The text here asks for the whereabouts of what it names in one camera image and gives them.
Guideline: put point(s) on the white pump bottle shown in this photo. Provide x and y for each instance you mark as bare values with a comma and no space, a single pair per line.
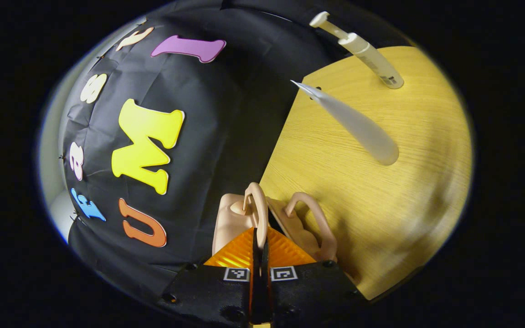
372,57

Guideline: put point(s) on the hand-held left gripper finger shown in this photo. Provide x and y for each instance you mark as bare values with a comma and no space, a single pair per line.
266,296
256,296

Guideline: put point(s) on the small beige suitcase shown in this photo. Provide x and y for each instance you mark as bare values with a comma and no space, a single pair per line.
235,214

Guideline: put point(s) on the black backdrop cloth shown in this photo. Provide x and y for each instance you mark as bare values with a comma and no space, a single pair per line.
226,114

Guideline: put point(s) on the white squeeze tube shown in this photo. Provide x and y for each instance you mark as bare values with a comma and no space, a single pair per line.
362,130

